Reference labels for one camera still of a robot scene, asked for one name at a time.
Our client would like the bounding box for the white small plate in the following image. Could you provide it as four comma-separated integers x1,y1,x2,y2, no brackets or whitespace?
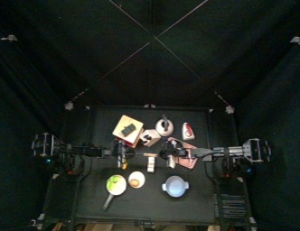
128,171,148,189

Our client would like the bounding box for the white text label sticker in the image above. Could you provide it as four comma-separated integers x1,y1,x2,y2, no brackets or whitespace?
220,193,249,219

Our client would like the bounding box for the green toy vegetable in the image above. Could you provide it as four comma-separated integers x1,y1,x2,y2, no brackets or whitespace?
106,176,122,189

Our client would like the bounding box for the thin diagonal cord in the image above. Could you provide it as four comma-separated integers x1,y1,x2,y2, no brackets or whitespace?
69,0,209,106
108,0,232,111

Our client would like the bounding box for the dark toy sushi piece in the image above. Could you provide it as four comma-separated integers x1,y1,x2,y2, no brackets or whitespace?
120,123,139,137

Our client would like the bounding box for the blue toy pot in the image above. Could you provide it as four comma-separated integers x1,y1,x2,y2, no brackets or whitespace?
161,175,192,199

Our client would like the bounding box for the yellow green toy food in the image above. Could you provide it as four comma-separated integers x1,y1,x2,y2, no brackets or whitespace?
118,156,131,171

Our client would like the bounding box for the white toy kettle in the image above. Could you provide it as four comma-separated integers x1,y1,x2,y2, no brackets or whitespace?
156,114,176,138

